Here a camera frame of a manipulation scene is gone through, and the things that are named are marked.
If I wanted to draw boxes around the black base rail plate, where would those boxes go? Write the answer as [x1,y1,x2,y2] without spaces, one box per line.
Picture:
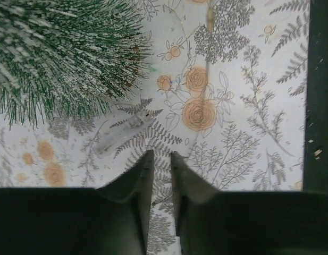
[303,1,328,193]

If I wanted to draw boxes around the small frosted christmas tree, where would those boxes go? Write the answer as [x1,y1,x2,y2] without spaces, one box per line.
[0,1,149,126]

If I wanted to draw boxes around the clear plastic tube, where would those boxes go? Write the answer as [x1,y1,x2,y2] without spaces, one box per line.
[93,111,154,159]

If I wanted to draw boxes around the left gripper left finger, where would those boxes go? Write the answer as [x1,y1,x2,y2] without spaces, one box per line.
[0,150,154,254]

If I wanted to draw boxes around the floral patterned mat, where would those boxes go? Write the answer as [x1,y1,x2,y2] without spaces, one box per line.
[0,1,310,254]

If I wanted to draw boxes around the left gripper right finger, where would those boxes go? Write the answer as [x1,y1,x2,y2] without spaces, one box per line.
[171,152,328,254]

